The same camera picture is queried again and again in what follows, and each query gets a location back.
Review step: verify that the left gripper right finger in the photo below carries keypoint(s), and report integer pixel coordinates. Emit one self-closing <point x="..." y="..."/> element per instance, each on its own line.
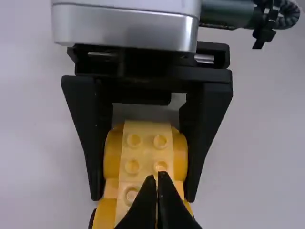
<point x="174" y="210"/>

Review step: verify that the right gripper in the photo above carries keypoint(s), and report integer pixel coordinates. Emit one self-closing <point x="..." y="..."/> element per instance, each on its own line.
<point x="143" y="69"/>

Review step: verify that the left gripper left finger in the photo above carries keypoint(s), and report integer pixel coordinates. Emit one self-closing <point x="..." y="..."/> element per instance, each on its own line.
<point x="140" y="210"/>

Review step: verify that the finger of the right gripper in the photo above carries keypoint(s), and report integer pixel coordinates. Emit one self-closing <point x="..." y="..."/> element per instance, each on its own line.
<point x="205" y="114"/>

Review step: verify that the yellow toy car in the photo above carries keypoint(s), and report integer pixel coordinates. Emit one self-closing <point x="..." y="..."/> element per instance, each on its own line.
<point x="143" y="149"/>

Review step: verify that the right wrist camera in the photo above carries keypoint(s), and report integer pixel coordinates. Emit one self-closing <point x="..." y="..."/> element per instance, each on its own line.
<point x="124" y="21"/>

